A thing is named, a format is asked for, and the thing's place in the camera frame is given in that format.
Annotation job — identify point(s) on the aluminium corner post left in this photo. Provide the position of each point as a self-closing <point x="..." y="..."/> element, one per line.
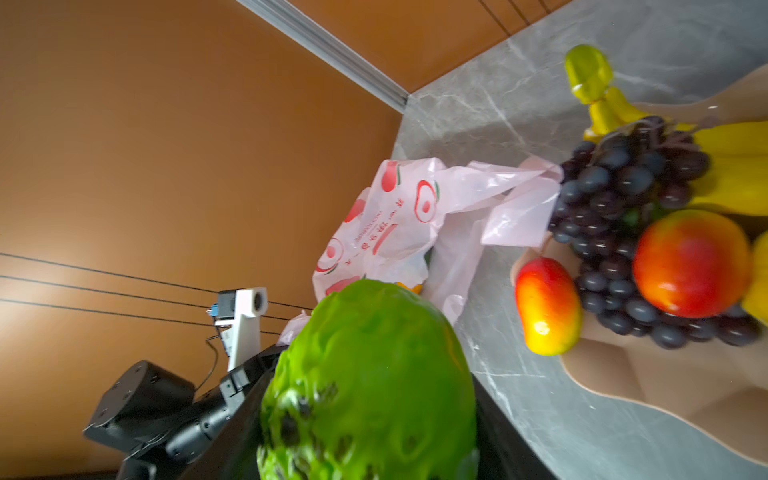
<point x="299" y="27"/>

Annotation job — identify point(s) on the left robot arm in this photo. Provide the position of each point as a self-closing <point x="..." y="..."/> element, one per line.
<point x="152" y="416"/>

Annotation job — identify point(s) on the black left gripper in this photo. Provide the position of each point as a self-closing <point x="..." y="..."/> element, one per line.
<point x="236" y="385"/>

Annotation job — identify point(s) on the red yellow mango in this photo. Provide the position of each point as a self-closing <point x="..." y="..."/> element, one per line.
<point x="549" y="307"/>

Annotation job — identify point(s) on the pink printed plastic bag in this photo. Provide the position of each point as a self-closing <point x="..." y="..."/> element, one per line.
<point x="424" y="224"/>

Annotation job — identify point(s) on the red apple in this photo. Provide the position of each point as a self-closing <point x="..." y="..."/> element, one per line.
<point x="693" y="263"/>

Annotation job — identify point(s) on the yellow banana bunch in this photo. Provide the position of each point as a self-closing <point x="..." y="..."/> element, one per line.
<point x="719" y="146"/>

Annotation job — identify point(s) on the wooden fruit plate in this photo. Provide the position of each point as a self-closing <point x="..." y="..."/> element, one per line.
<point x="717" y="389"/>

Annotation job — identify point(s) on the yellow bell pepper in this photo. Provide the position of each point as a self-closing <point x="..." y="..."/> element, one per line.
<point x="755" y="300"/>

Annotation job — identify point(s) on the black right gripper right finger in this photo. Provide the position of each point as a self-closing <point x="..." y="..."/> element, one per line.
<point x="503" y="452"/>

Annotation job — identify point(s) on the dark purple grape bunch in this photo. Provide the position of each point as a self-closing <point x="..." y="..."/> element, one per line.
<point x="613" y="191"/>

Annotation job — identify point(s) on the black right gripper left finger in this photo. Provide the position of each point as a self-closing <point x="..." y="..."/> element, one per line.
<point x="233" y="454"/>

